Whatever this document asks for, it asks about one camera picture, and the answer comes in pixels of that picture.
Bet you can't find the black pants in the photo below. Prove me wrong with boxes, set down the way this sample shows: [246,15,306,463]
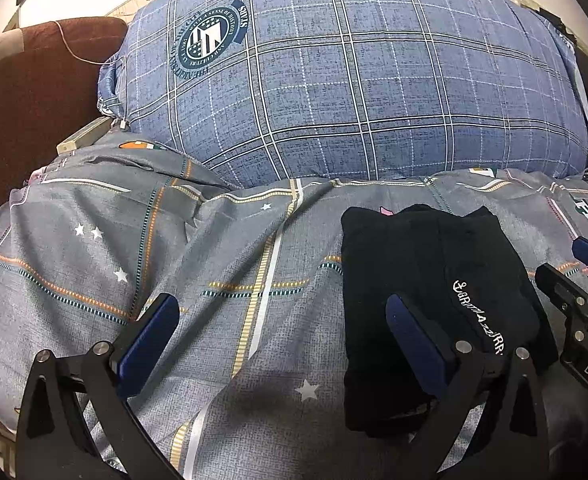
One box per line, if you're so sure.
[340,203,560,438]

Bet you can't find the grey printed bedsheet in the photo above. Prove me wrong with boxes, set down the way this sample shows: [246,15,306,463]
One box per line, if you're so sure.
[0,140,588,480]

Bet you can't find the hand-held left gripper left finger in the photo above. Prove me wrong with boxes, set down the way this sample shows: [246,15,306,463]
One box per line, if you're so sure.
[14,292,182,480]

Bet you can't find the blue plaid pillow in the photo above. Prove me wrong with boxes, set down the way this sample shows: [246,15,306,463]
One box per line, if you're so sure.
[96,0,588,191]

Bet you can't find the thin orange cord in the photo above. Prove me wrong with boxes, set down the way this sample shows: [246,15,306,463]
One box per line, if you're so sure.
[55,21,125,67]

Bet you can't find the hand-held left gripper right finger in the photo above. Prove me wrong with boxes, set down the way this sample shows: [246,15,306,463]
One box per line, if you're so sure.
[385,294,550,480]

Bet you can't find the beige bed rail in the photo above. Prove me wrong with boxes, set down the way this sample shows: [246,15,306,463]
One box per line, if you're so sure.
[56,116,113,154]

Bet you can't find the brown fabric sofa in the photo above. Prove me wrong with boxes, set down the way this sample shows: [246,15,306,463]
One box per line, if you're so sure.
[0,17,129,237]

